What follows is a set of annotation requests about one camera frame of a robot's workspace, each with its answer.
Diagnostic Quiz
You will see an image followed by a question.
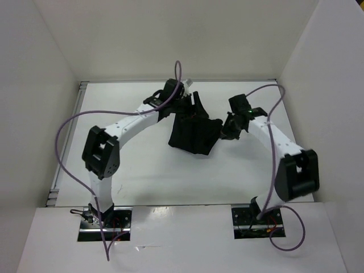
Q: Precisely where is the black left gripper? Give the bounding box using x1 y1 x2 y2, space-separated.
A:
170 91 208 122

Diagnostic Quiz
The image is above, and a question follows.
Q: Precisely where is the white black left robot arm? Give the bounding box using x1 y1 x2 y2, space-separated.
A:
82 78 221 228

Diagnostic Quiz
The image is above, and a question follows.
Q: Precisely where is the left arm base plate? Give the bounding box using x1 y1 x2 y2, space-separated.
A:
70 206 133 242

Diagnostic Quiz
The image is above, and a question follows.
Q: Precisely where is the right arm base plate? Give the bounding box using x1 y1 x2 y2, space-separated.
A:
231 205 286 239

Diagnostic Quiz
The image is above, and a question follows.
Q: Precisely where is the black pleated skirt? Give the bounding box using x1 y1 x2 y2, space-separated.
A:
168 114 223 156

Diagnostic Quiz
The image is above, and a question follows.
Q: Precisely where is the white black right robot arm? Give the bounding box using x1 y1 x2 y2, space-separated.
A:
221 94 320 224

